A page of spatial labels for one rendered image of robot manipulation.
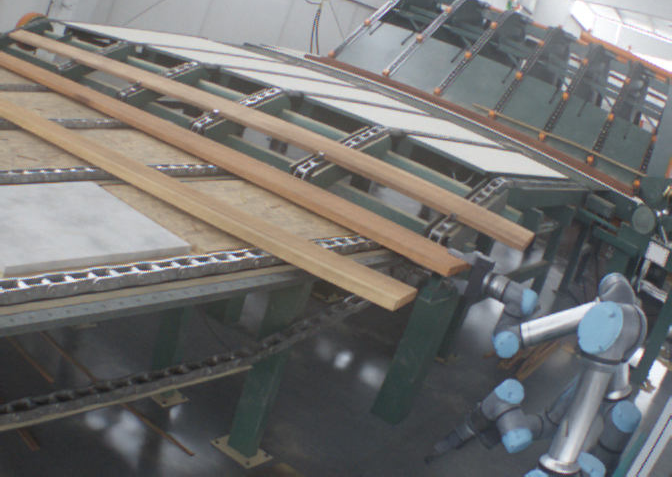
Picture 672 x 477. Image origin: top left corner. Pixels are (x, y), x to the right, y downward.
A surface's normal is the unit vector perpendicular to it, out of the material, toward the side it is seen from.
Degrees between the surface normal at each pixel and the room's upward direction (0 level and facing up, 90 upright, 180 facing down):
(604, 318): 84
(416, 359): 90
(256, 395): 90
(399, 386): 90
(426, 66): 46
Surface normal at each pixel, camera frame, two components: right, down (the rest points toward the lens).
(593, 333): -0.81, -0.25
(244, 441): -0.54, 0.07
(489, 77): -0.18, -0.58
